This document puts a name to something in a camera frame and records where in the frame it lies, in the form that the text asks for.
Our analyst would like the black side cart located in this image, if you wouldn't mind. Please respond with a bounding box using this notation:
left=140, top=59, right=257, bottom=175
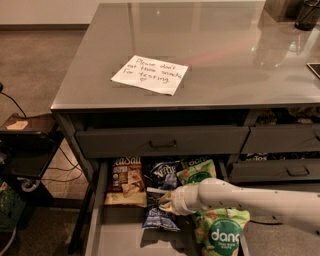
left=0, top=114, right=64, bottom=206

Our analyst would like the black cable on left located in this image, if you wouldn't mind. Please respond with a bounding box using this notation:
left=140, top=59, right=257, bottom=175
left=0, top=82, right=28, bottom=119

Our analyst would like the brown sea salt chip bag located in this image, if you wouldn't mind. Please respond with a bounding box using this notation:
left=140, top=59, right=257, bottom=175
left=105, top=156, right=147, bottom=207

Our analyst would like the grey top left drawer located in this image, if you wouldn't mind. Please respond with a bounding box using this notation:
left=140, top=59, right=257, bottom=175
left=75, top=126, right=249, bottom=159

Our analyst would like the black mesh cup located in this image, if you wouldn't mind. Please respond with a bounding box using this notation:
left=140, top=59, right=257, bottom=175
left=294, top=0, right=320, bottom=31

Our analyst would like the open grey middle drawer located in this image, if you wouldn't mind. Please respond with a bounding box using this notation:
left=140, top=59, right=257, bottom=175
left=84, top=158, right=251, bottom=256

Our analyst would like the green Dang chip bag rear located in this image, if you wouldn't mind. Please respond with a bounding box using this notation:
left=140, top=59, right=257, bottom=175
left=177, top=156, right=216, bottom=185

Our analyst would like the green plastic crate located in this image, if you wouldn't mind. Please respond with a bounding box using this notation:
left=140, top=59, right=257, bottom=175
left=0, top=182, right=26, bottom=231

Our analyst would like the black power cable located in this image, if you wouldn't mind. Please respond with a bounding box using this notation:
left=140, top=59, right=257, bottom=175
left=249, top=218, right=284, bottom=226

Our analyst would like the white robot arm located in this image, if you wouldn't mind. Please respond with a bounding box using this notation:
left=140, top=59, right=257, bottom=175
left=158, top=178, right=320, bottom=236

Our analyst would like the blue Kettle chip bag rear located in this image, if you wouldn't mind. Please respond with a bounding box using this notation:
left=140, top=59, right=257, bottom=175
left=145, top=161, right=181, bottom=190

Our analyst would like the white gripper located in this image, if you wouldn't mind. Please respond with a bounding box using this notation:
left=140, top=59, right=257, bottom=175
left=158, top=187, right=187, bottom=215

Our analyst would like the white handwritten paper note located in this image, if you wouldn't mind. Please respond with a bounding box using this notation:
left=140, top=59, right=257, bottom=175
left=111, top=55, right=188, bottom=96

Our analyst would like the green dang chip bag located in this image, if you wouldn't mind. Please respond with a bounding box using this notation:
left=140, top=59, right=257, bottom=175
left=192, top=208, right=250, bottom=256
left=177, top=156, right=216, bottom=185

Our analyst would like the grey metal drawer cabinet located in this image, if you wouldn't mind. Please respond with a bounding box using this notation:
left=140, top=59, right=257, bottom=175
left=50, top=1, right=320, bottom=256

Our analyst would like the grey top right drawer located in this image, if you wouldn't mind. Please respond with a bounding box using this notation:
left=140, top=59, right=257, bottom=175
left=242, top=124, right=320, bottom=154

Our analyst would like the blue Kettle chip bag front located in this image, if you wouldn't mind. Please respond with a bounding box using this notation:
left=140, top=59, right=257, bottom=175
left=142, top=187, right=180, bottom=231

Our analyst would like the blue kettle chip bag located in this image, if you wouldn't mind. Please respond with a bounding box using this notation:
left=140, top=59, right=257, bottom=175
left=142, top=187, right=180, bottom=231
left=145, top=161, right=181, bottom=190

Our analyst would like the green Dang chip bag front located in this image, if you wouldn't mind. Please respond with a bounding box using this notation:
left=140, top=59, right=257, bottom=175
left=192, top=208, right=250, bottom=256

